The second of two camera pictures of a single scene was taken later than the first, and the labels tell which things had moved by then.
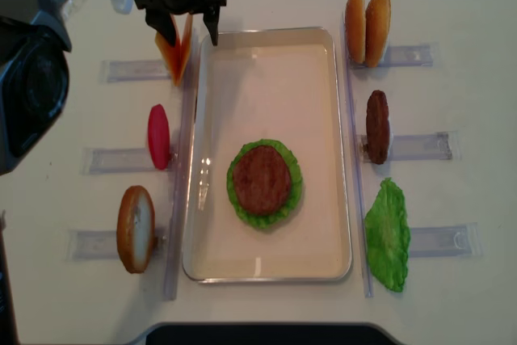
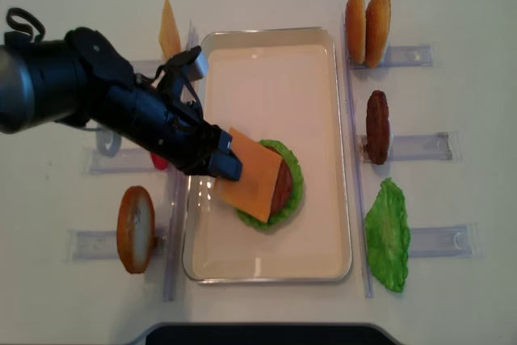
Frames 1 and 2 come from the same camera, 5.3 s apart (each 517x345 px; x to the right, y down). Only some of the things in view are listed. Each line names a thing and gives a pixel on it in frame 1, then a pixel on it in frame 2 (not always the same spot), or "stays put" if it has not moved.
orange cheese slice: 184,48 → 261,169
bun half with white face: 136,229 stays put
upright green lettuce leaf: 388,235 stays put
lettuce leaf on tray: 277,216 stays put
